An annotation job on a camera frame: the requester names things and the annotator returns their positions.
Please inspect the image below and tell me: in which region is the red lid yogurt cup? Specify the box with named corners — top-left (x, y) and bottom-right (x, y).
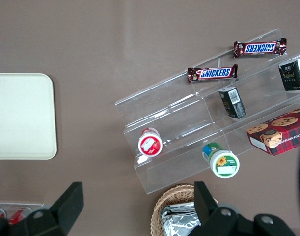
top-left (137, 127), bottom-right (164, 158)

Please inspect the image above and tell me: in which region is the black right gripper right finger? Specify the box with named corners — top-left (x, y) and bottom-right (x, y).
top-left (189, 181), bottom-right (298, 236)

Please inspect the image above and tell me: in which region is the clear acrylic bottle rack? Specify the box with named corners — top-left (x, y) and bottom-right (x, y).
top-left (0, 202), bottom-right (45, 222)

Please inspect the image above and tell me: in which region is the Snickers chocolate bar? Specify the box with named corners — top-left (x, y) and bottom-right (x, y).
top-left (233, 37), bottom-right (288, 59)
top-left (187, 64), bottom-right (239, 84)

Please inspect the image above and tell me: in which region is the clear acrylic stepped shelf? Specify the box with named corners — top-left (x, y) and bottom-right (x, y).
top-left (114, 28), bottom-right (300, 195)

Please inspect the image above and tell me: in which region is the light wicker basket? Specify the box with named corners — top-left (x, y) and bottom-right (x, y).
top-left (150, 184), bottom-right (218, 236)

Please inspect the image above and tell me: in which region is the red tartan cookie box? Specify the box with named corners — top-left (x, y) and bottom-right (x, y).
top-left (246, 105), bottom-right (300, 157)

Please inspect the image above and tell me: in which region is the beige plastic tray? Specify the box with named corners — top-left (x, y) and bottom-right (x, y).
top-left (0, 73), bottom-right (58, 160)

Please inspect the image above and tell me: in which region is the green lid yogurt cup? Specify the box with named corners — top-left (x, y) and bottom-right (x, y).
top-left (202, 142), bottom-right (240, 179)

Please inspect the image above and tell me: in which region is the silver foil pouch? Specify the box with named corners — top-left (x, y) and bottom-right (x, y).
top-left (160, 203), bottom-right (202, 236)

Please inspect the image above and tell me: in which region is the small black carton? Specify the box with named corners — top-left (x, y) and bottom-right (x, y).
top-left (218, 86), bottom-right (247, 120)
top-left (278, 57), bottom-right (300, 92)

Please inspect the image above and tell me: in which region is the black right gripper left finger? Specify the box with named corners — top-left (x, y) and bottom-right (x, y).
top-left (0, 181), bottom-right (84, 236)

